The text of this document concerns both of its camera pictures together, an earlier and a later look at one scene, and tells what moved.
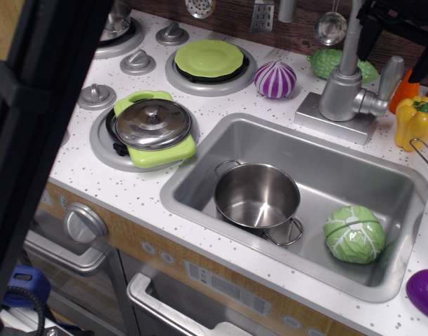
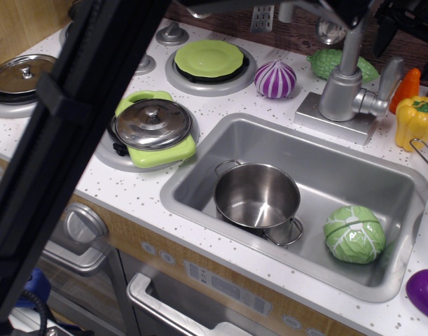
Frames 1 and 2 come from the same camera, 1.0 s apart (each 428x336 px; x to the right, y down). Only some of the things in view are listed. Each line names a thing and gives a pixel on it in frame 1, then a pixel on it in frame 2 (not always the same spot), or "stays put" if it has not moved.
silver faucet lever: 391,76 stays put
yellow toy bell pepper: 416,120 stays put
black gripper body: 419,12 stays put
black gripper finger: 370,31 -> 387,29
